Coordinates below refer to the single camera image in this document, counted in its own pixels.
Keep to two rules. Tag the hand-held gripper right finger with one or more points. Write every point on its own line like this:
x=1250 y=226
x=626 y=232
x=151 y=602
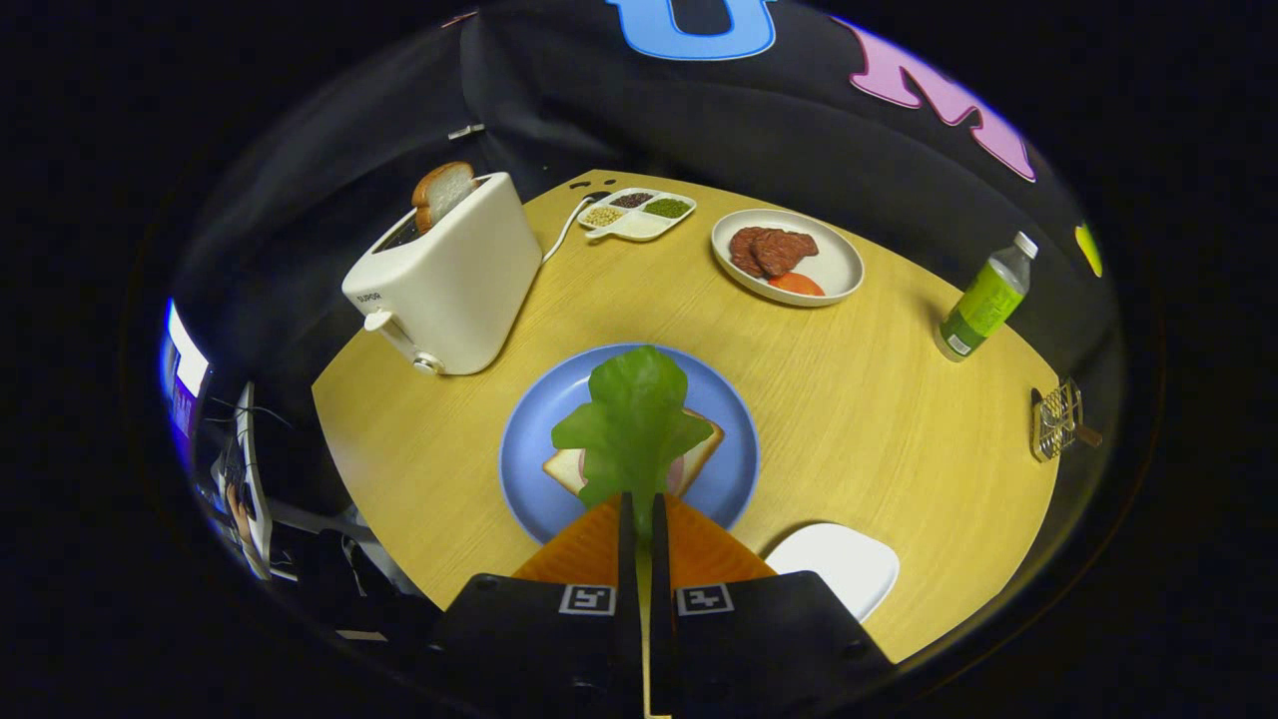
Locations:
x=660 y=559

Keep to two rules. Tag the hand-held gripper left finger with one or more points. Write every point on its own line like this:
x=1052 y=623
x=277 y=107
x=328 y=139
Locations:
x=628 y=559

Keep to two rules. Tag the green lettuce leaf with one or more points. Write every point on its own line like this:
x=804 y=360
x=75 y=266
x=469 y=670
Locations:
x=634 y=419

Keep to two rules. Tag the toasted bread slice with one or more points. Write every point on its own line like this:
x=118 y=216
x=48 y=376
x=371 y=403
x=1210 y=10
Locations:
x=444 y=192

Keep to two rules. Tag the pink ham slice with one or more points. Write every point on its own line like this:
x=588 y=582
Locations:
x=679 y=475

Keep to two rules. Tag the bread slice with ham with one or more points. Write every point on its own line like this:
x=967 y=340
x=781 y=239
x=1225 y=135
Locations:
x=564 y=467

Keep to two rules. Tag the blue round plate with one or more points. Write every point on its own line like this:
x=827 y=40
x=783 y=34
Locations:
x=529 y=469

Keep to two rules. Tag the white square plate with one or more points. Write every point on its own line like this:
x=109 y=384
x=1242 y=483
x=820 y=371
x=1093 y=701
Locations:
x=839 y=564

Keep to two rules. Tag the red tomato slice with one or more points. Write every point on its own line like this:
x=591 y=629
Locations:
x=796 y=285

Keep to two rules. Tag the brown meat patty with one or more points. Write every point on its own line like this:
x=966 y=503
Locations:
x=744 y=252
x=789 y=250

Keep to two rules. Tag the white toaster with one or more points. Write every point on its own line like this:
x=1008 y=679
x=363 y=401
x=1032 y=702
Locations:
x=459 y=280

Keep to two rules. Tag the white divided grain dish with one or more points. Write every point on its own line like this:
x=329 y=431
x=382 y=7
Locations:
x=639 y=225

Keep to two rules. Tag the white round plate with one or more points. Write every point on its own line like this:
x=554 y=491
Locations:
x=834 y=262

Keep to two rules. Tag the green label drink bottle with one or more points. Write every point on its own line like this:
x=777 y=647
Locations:
x=983 y=305

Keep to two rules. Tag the silver clip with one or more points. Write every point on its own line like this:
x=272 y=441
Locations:
x=466 y=131

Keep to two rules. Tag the black backdrop cloth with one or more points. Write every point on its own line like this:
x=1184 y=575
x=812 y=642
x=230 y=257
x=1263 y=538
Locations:
x=559 y=90

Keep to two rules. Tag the computer monitor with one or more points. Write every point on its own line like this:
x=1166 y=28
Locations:
x=187 y=364

